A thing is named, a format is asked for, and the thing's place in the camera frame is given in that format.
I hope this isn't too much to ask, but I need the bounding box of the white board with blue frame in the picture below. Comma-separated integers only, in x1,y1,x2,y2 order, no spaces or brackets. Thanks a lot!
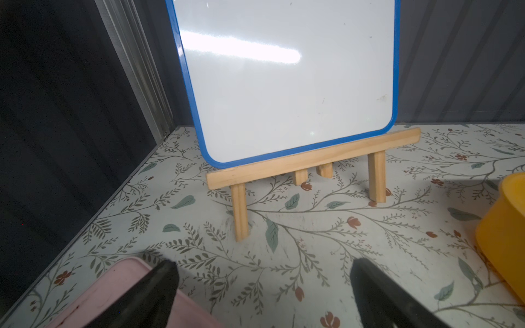
166,0,401,169

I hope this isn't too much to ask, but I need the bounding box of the pink phone case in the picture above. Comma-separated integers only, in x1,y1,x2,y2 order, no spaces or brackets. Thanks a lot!
48,257,221,327

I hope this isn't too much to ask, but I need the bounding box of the yellow plastic storage box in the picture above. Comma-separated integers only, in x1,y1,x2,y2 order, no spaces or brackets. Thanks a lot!
475,172,524,301

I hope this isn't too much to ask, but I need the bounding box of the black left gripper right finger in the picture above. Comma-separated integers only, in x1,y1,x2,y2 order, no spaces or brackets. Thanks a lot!
350,258,448,328

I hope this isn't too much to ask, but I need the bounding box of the wooden easel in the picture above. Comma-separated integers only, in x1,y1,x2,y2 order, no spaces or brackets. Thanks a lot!
206,128,421,242

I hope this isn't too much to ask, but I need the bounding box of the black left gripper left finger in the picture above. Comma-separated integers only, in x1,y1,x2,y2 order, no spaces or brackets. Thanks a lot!
87,260,180,328

